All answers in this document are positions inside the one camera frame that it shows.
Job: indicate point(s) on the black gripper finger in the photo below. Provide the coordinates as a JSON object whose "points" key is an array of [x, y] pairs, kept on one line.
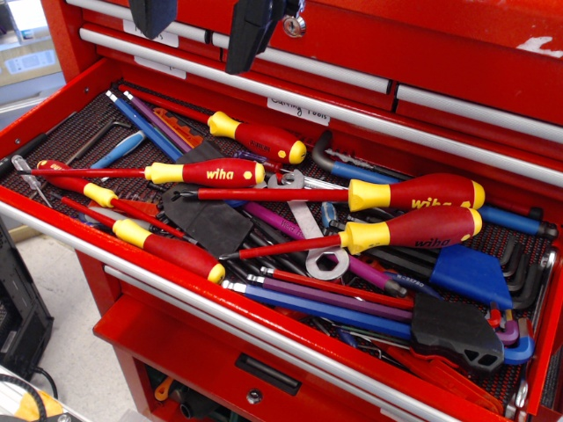
{"points": [[152, 17], [252, 26]]}

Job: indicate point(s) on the red yellow Wiha screwdriver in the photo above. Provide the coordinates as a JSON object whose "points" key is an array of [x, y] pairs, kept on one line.
{"points": [[220, 172]]}

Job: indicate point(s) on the white markers label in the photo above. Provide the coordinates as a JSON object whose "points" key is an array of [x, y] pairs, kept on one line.
{"points": [[166, 38]]}

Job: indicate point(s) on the silver chest lock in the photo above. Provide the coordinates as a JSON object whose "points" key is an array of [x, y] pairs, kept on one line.
{"points": [[294, 27]]}

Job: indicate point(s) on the white cutting tools label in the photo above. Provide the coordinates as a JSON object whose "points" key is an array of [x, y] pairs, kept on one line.
{"points": [[299, 112]]}

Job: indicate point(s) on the long blue hex key rear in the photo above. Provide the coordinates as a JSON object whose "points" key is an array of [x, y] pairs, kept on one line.
{"points": [[138, 120]]}

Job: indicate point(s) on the long blue hex key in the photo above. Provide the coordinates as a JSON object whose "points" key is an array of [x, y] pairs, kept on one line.
{"points": [[456, 332], [138, 120]]}

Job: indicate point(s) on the black L hex key left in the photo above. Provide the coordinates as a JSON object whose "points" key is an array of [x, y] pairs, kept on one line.
{"points": [[97, 137]]}

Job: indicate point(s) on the orange hex key holder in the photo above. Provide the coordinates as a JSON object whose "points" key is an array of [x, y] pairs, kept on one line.
{"points": [[190, 135]]}

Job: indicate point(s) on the red yellow screwdriver rear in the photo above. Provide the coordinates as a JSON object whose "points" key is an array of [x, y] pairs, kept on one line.
{"points": [[273, 143]]}

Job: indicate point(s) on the small red yellow screwdriver left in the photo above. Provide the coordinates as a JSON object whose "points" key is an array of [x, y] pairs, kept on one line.
{"points": [[74, 180]]}

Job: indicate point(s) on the red tool chest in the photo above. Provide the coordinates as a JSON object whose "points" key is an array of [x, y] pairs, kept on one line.
{"points": [[412, 88]]}

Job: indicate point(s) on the silver flat wrench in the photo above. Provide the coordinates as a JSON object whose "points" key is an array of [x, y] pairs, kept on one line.
{"points": [[314, 237]]}

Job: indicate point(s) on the black hex key holder centre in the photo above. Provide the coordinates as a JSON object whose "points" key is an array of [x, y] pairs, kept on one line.
{"points": [[215, 225]]}

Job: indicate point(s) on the black hex key holder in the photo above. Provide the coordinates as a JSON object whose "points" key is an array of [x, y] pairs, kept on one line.
{"points": [[457, 332], [215, 225]]}

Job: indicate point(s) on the red yellow screwdriver front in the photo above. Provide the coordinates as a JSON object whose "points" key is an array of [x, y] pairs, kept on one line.
{"points": [[172, 250]]}

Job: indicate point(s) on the large red yellow screwdriver upper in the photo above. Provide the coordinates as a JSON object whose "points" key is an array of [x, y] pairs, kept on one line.
{"points": [[425, 191]]}

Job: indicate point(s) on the large red yellow screwdriver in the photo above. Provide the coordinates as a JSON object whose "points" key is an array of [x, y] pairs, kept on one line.
{"points": [[430, 228], [425, 191]]}

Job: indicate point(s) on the magenta hex key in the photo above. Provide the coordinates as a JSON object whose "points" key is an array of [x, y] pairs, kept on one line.
{"points": [[278, 228]]}

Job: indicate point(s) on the large red yellow screwdriver lower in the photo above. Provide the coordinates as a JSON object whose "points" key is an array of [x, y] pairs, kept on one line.
{"points": [[430, 228]]}

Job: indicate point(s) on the long purple hex key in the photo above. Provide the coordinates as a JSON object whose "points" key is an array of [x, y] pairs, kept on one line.
{"points": [[353, 318]]}

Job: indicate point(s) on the long red hex key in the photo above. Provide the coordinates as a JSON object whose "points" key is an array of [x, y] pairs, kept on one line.
{"points": [[338, 285]]}

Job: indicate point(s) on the blue hex key holder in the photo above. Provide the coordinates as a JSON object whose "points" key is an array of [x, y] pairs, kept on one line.
{"points": [[472, 274]]}

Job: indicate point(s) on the open red drawer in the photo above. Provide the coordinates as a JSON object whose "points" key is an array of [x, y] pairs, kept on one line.
{"points": [[273, 364]]}

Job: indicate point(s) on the black device on floor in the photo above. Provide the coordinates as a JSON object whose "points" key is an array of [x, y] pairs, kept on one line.
{"points": [[26, 324]]}

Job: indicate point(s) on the blue black L hex key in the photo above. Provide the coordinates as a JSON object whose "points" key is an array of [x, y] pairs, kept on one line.
{"points": [[498, 216]]}

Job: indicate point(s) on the black hex key holder right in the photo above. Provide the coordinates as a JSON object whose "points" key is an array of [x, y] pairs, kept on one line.
{"points": [[457, 332]]}

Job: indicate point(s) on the red plastic holder front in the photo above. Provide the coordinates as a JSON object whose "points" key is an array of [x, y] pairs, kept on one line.
{"points": [[445, 377]]}

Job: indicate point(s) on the blue handled tool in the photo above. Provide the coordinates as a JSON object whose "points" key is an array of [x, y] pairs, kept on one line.
{"points": [[123, 148]]}

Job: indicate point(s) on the clear handle tester screwdriver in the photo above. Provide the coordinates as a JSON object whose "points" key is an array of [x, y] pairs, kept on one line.
{"points": [[27, 176]]}

